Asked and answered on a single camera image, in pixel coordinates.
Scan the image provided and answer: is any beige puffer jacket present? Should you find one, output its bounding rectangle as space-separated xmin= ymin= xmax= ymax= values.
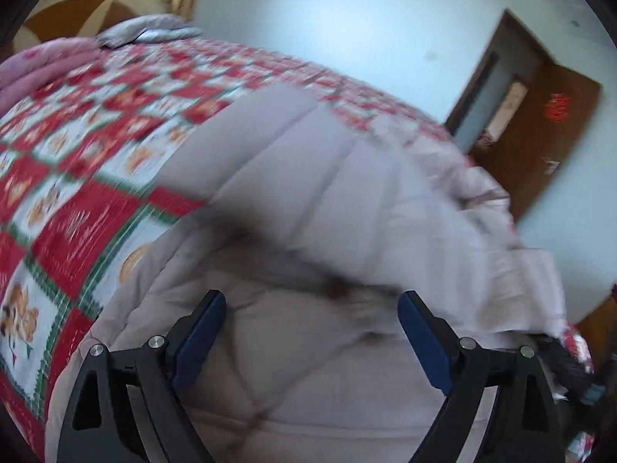
xmin=44 ymin=82 xmax=570 ymax=463

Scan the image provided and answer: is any cream wooden headboard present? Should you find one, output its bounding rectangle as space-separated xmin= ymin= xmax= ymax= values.
xmin=12 ymin=0 xmax=180 ymax=53

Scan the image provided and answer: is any brown door frame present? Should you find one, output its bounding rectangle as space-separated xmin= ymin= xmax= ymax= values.
xmin=443 ymin=8 xmax=556 ymax=142

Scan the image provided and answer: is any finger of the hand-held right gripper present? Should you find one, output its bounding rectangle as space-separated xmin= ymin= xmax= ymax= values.
xmin=539 ymin=334 xmax=601 ymax=407

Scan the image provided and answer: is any pink quilt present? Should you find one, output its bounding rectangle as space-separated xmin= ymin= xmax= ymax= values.
xmin=0 ymin=39 xmax=103 ymax=113

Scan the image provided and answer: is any red paper door decoration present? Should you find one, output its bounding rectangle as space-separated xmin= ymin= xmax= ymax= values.
xmin=542 ymin=93 xmax=573 ymax=125

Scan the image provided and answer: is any brown wooden door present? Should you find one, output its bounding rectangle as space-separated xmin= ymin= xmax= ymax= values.
xmin=469 ymin=60 xmax=603 ymax=223

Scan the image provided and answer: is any grey striped pillow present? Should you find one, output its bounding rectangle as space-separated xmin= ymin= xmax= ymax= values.
xmin=95 ymin=14 xmax=204 ymax=50

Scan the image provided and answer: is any red checked bear-print blanket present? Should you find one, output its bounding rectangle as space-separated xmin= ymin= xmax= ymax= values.
xmin=0 ymin=39 xmax=603 ymax=463

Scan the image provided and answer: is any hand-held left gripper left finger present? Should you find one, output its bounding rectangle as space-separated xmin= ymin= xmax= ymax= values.
xmin=57 ymin=289 xmax=227 ymax=463

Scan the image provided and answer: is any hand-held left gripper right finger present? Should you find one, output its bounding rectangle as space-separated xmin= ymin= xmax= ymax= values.
xmin=398 ymin=290 xmax=566 ymax=463

